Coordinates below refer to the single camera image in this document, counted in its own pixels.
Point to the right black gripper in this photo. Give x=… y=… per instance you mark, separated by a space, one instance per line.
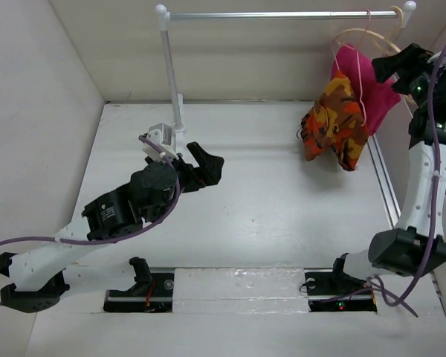
x=412 y=56

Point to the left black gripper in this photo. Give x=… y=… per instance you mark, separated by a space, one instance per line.
x=210 y=167

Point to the pink wire hanger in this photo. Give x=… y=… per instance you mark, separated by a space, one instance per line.
x=358 y=62

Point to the orange camouflage trousers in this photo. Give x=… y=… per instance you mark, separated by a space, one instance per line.
x=335 y=123

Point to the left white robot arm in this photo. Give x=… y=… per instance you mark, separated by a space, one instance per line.
x=42 y=277

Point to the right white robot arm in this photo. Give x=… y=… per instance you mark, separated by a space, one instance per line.
x=415 y=246

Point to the beige plastic hanger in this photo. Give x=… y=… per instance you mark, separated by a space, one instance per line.
x=384 y=43

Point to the white and silver clothes rack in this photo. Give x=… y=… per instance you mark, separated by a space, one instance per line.
x=248 y=70

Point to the magenta hanging garment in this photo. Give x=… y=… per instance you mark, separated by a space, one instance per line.
x=379 y=98

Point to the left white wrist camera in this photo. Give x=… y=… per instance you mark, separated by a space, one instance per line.
x=158 y=139

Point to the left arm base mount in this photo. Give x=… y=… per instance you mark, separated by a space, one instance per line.
x=152 y=291

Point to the aluminium side rail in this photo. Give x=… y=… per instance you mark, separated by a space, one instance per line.
x=388 y=194

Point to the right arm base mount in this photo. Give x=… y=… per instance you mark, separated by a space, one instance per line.
x=328 y=292

